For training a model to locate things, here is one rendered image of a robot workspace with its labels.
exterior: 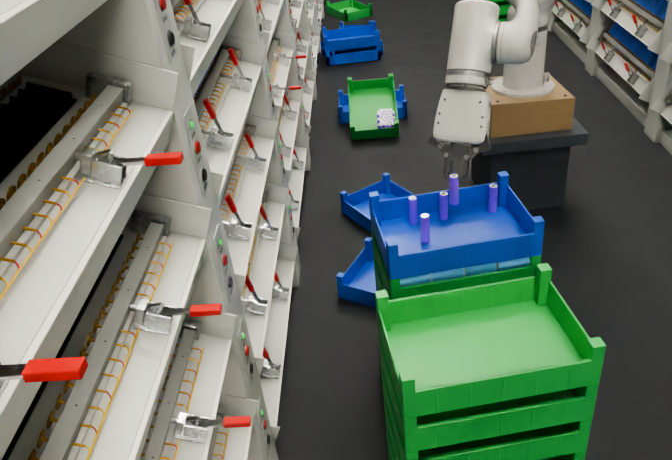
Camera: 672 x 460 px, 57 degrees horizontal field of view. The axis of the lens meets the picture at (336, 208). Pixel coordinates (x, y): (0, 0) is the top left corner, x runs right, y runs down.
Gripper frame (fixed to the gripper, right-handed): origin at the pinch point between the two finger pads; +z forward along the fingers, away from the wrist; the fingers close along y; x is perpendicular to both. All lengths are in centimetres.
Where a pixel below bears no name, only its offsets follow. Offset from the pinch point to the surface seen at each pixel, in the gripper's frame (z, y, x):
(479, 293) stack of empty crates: 20.6, -9.7, 13.1
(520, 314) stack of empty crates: 23.3, -16.7, 10.7
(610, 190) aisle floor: 2, -30, -108
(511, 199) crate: 5.1, -9.5, -14.6
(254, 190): 9.6, 42.0, 3.7
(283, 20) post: -42, 79, -68
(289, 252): 29, 51, -35
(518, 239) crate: 11.8, -13.4, -0.8
